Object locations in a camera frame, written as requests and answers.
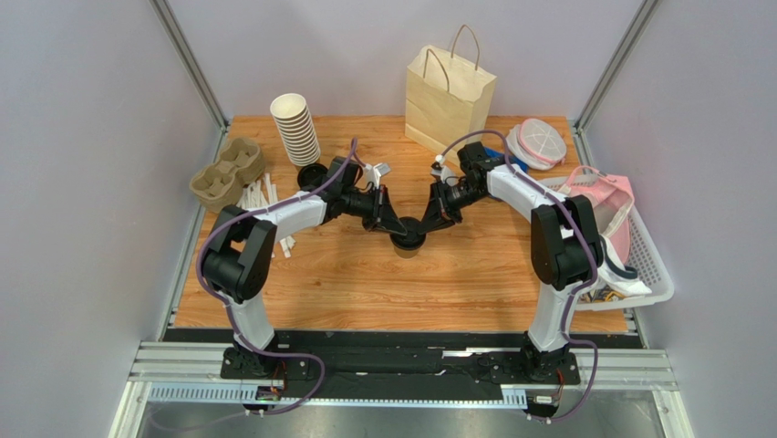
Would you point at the stack of black lids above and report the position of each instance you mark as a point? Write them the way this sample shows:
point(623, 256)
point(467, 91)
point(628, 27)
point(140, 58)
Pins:
point(312, 176)

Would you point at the white plastic basket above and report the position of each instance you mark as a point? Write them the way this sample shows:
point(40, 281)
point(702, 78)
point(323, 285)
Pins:
point(643, 257)

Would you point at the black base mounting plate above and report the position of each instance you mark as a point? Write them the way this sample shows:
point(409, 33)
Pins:
point(394, 365)

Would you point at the single paper cup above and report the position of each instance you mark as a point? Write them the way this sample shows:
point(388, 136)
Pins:
point(407, 252)

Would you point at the cardboard cup carrier stack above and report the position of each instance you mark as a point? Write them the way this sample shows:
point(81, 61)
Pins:
point(239, 163)

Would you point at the white garment in basket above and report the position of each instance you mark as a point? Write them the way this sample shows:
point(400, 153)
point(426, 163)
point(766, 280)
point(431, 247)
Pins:
point(616, 281)

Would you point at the white pink mesh pouches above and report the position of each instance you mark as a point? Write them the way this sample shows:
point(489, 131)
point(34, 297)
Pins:
point(538, 144)

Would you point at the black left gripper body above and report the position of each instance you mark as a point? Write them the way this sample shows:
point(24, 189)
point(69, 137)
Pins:
point(368, 205)

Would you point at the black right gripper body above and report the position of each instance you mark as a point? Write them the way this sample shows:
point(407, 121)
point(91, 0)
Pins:
point(440, 203)

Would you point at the pink mesh bag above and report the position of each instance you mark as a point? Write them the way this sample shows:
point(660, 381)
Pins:
point(612, 199)

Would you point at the brown paper bag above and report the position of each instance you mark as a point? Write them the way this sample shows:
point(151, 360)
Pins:
point(447, 97)

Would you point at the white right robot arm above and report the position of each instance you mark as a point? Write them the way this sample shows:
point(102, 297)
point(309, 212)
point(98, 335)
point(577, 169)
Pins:
point(565, 247)

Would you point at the stack of paper cups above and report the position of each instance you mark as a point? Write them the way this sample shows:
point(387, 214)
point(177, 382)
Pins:
point(296, 128)

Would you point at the aluminium frame rail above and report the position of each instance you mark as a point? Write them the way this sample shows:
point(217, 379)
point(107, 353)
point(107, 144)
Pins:
point(180, 372)

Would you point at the blue cloth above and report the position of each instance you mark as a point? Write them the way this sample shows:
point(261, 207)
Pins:
point(516, 164)

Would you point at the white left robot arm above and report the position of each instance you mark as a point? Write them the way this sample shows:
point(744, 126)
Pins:
point(234, 262)

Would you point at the pile of wrapped straws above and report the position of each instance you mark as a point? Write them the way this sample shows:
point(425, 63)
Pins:
point(262, 193)

